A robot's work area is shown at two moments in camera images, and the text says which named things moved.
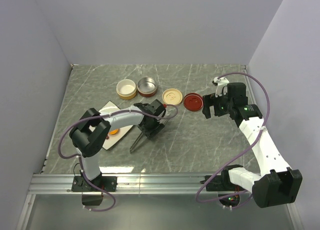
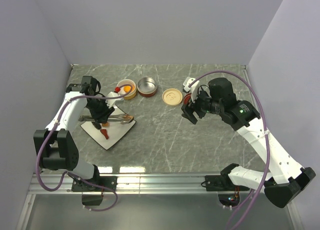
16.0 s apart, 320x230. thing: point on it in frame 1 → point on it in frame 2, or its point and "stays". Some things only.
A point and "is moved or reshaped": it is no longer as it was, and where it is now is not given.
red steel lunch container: x=147 y=87 stays
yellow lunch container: x=126 y=89 stays
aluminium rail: x=128 y=184 stays
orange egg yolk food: x=113 y=132 → x=127 y=88
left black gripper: x=151 y=133 → x=99 y=117
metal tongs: x=140 y=140 is moved or reshaped
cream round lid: x=172 y=96 stays
